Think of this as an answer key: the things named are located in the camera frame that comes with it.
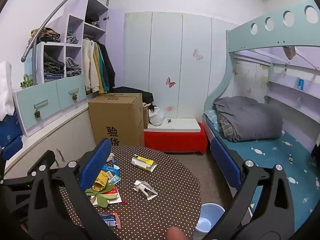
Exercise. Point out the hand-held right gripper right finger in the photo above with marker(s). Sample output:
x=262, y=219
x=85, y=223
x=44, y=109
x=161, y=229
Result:
x=225, y=162

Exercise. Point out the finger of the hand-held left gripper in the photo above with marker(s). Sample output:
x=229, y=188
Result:
x=11, y=151
x=48, y=157

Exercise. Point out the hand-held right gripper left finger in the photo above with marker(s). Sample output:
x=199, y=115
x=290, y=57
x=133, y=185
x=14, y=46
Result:
x=95, y=165

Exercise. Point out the blue snack packet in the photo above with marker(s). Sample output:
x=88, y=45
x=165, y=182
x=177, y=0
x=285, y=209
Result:
x=111, y=171

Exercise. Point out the yellow orange packet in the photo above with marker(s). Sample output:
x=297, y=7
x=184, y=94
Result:
x=101, y=182

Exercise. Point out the teal drink pouch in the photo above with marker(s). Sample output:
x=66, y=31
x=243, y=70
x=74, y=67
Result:
x=115, y=179

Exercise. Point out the green leaf shaped item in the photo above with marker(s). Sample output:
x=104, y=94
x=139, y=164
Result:
x=100, y=200

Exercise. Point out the red white booklet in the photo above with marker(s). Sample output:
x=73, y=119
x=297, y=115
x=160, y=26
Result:
x=113, y=196

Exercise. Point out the yellow white cardboard box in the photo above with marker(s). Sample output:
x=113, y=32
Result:
x=145, y=163

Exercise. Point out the white wrapper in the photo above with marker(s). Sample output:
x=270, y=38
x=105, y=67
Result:
x=145, y=190

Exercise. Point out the blue red-edged packet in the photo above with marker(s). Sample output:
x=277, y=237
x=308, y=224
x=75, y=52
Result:
x=110, y=220

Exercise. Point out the blue plastic bin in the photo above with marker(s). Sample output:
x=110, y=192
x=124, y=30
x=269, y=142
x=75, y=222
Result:
x=207, y=220

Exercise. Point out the person's right hand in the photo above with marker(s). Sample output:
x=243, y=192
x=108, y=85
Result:
x=178, y=234

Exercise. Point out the beige low cabinet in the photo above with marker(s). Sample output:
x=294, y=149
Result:
x=50, y=137

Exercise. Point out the blue storage box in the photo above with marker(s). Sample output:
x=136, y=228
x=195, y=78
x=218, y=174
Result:
x=8, y=130

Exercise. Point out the plaid blanket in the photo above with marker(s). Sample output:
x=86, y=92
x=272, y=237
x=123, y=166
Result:
x=226, y=127

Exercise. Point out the wide teal drawer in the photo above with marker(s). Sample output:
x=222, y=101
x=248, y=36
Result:
x=25, y=110

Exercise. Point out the pine cone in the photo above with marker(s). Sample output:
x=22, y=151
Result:
x=37, y=114
x=74, y=97

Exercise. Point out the blue checked pillow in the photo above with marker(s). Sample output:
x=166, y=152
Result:
x=211, y=117

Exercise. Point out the large brown cardboard box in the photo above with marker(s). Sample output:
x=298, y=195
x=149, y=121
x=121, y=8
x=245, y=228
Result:
x=115, y=120

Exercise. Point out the grey quilt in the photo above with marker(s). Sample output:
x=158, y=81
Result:
x=250, y=120

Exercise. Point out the teal fish print bedsheet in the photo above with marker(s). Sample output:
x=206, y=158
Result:
x=275, y=160

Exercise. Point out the red storage bench white top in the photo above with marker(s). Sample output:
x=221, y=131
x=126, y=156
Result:
x=175, y=140

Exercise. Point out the narrow teal drawer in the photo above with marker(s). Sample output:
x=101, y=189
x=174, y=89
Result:
x=65, y=92

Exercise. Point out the green hair clip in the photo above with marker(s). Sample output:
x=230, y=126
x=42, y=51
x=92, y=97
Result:
x=26, y=82

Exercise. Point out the white plastic bag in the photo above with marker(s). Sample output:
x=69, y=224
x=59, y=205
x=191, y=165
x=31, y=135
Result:
x=156, y=118

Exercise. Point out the faded pink sticker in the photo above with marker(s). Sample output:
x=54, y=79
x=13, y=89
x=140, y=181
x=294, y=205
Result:
x=169, y=109

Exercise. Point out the brown polka dot tablecloth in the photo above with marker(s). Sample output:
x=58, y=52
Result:
x=162, y=212

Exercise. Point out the yellow hanging garment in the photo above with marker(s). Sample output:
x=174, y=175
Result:
x=100, y=80

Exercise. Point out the black bag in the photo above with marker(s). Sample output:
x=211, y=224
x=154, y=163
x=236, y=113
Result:
x=147, y=96

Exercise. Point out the green hanging garment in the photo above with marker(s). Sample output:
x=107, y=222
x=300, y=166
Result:
x=104, y=77

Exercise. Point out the dark folded clothes pile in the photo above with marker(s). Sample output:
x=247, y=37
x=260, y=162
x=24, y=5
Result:
x=52, y=67

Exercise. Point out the grey blue clothes pile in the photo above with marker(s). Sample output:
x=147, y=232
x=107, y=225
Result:
x=73, y=67

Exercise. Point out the pink butterfly sticker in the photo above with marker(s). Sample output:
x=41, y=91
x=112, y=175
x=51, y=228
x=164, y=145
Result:
x=170, y=82

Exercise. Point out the cream hanging jacket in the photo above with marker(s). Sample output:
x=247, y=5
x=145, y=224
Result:
x=88, y=67

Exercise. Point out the grey metal railing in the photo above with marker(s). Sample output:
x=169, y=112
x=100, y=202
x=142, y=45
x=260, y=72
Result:
x=25, y=53

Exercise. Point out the small blue card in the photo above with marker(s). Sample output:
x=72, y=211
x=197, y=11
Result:
x=300, y=83

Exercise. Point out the cream butterfly sticker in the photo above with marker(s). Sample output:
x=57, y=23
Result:
x=198, y=54

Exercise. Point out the grey folded jeans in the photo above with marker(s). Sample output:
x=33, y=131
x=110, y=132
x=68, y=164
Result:
x=72, y=38

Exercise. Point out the olive folded clothes pile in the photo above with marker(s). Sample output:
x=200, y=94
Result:
x=45, y=35

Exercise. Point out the brown hanging cloth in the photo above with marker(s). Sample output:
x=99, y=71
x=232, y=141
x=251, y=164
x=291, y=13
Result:
x=290, y=52

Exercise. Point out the purple white shelf unit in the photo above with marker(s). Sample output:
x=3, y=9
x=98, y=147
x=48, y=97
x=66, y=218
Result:
x=75, y=26

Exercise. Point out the white wardrobe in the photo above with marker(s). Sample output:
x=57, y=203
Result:
x=162, y=42

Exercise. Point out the black folded clothes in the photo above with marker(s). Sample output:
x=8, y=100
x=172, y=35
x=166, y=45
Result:
x=92, y=17

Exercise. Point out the teal bunk bed frame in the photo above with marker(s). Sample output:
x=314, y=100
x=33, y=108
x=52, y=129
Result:
x=275, y=32

